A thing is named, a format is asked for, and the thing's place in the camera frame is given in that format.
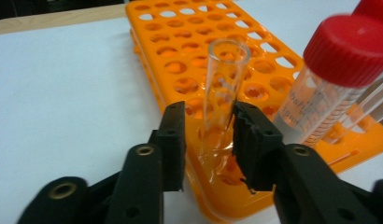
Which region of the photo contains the red cap plastic tube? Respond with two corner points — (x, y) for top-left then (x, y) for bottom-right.
(272, 13), (383, 148)
(323, 0), (383, 144)

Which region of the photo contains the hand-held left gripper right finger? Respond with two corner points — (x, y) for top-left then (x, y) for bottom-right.
(231, 101), (380, 224)

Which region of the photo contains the orange plastic tube rack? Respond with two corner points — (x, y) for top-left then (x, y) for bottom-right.
(124, 0), (383, 223)

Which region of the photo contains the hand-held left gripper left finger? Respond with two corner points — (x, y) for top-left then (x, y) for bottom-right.
(105, 101), (187, 224)

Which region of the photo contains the clear glass test tube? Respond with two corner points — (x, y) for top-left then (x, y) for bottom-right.
(198, 37), (252, 169)

